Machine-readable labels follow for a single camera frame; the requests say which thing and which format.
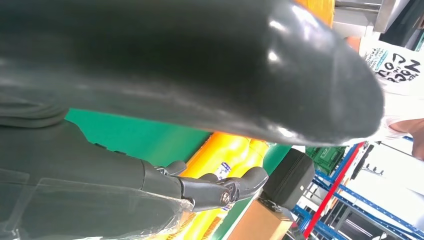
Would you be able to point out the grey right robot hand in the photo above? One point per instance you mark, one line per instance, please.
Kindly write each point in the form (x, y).
(165, 59)

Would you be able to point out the black zip case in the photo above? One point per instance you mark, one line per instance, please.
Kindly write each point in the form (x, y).
(288, 179)

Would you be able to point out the brown cardboard box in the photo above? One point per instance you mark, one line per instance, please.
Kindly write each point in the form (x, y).
(258, 223)

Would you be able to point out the green plastic crate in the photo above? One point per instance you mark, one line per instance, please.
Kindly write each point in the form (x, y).
(326, 159)

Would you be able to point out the steel table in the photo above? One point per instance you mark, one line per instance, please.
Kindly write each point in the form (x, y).
(357, 16)

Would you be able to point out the person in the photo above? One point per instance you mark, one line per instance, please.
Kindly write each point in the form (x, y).
(400, 86)

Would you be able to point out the blue metal shelf rack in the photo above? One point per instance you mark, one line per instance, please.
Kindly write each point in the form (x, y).
(364, 202)

